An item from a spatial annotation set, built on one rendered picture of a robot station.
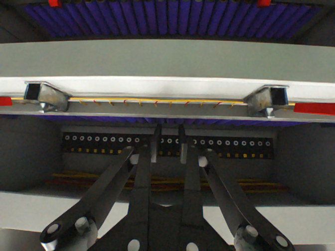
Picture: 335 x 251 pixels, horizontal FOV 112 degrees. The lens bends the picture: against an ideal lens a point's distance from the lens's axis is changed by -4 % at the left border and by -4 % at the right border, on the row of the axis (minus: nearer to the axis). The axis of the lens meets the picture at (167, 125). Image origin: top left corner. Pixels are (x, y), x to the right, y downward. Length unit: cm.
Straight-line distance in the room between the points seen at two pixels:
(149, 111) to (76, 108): 11
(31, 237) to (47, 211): 24
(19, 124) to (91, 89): 23
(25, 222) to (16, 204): 3
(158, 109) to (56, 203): 19
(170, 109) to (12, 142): 32
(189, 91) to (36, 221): 26
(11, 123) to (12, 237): 23
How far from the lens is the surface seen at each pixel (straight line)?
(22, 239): 47
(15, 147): 39
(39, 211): 26
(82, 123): 35
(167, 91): 16
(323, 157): 37
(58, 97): 21
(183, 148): 15
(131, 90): 16
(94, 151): 36
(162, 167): 36
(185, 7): 29
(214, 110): 18
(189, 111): 18
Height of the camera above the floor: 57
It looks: 7 degrees up
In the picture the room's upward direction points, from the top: 179 degrees counter-clockwise
